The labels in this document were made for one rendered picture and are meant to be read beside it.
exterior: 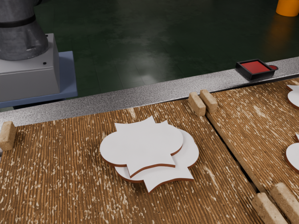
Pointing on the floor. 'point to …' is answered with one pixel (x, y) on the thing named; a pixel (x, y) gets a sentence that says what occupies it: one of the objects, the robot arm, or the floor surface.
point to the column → (71, 84)
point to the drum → (288, 7)
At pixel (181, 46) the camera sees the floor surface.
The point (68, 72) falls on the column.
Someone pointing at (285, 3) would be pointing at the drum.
